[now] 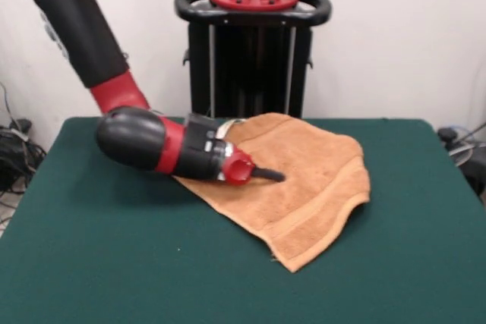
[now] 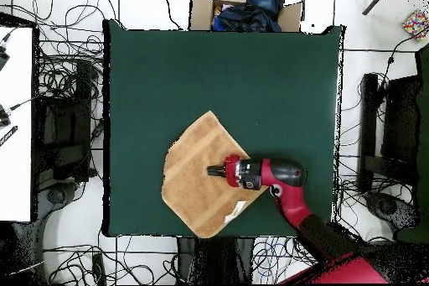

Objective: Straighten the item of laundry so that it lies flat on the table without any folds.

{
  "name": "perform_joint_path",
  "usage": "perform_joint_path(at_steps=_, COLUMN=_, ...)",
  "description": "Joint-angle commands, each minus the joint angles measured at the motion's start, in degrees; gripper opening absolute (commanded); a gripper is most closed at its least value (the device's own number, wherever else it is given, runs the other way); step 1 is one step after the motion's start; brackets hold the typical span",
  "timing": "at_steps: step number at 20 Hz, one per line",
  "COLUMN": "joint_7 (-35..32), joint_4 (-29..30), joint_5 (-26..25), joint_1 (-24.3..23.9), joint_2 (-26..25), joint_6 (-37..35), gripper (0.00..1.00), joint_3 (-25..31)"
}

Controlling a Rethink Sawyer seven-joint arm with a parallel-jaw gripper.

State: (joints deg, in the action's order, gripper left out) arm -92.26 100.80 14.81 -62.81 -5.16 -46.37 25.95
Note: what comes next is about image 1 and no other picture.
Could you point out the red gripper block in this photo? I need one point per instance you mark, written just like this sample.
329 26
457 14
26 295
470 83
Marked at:
237 168

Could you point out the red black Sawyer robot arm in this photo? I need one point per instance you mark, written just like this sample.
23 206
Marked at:
129 142

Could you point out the dark green table cloth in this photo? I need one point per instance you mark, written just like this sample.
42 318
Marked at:
114 244

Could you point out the black grey equipment by wall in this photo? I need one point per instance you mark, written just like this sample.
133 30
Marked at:
472 172

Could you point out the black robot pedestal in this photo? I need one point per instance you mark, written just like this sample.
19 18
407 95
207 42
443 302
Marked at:
250 66

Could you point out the tan terry towel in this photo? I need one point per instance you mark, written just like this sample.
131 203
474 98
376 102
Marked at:
296 195

